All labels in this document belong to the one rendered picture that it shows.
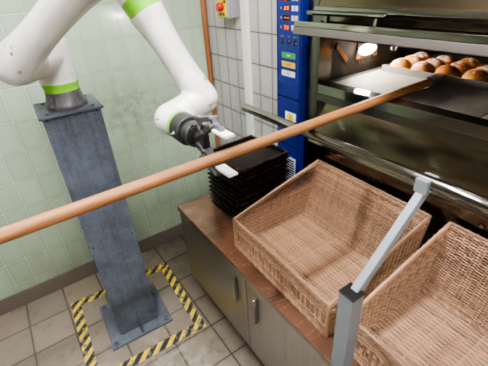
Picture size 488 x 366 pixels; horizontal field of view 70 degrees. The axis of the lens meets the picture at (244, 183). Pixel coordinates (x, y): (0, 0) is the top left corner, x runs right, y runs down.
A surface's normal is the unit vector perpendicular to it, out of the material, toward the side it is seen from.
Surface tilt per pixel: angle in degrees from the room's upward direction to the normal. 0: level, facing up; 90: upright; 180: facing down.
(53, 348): 0
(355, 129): 70
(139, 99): 90
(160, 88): 90
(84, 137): 90
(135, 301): 90
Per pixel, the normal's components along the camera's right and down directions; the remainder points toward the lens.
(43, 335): -0.06, -0.86
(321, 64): 0.57, 0.39
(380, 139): -0.79, 0.02
